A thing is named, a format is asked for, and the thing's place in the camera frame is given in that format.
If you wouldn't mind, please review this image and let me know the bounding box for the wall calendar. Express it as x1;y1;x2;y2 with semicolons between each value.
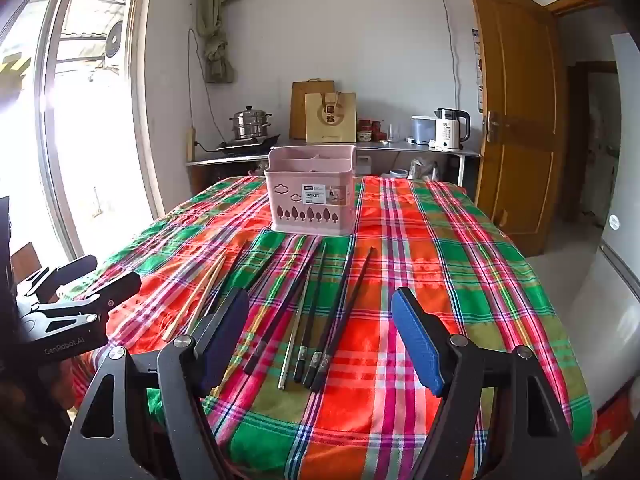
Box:
471;28;485;114

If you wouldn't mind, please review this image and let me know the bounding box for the outdoor air conditioner unit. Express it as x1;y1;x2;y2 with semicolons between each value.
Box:
102;19;126;69

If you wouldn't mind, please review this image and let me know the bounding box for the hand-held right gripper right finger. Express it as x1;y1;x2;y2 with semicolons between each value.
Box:
391;287;583;480

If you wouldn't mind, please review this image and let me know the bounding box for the low white counter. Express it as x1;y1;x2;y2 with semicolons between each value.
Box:
185;152;273;196

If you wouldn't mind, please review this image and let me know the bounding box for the black induction cooker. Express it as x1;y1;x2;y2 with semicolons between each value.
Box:
215;133;282;156

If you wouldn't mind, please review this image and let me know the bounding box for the crumpled plastic bag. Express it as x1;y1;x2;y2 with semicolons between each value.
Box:
408;157;442;181

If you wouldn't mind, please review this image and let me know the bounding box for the silver metal chopstick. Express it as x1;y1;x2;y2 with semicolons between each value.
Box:
278;266;313;392

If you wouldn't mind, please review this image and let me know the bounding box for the steel steamer pot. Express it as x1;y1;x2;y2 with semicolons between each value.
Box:
228;105;274;141

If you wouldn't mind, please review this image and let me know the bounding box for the beige tied curtain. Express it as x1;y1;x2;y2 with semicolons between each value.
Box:
197;0;236;84

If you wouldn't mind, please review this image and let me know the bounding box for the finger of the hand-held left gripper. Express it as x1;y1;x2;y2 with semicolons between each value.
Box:
49;271;143;323
14;254;99;307

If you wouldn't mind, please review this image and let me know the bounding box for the wooden cutting board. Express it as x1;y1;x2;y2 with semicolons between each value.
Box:
289;80;337;140

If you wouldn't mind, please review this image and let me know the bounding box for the white electric kettle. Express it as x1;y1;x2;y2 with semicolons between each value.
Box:
433;108;471;152

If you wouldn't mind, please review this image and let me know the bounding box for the metal shelf table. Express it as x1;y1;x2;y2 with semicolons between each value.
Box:
270;138;482;201

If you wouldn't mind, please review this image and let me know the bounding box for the pink plastic utensil basket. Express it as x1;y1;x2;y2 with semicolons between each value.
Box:
263;145;358;235

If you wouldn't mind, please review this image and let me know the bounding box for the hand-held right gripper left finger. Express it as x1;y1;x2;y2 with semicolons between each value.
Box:
59;287;251;480

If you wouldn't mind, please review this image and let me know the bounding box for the wooden door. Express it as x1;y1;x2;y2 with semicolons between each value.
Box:
466;0;569;259

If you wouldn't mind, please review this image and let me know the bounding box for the clear water pitcher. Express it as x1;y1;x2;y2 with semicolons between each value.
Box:
411;115;437;145

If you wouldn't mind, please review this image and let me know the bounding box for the tan paper bag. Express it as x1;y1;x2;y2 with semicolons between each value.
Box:
304;92;358;144

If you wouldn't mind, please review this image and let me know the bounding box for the light wooden chopstick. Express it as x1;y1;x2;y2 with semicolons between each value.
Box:
163;254;228;343
187;261;226;335

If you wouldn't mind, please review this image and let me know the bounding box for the plaid tablecloth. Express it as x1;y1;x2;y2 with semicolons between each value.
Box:
70;175;597;480

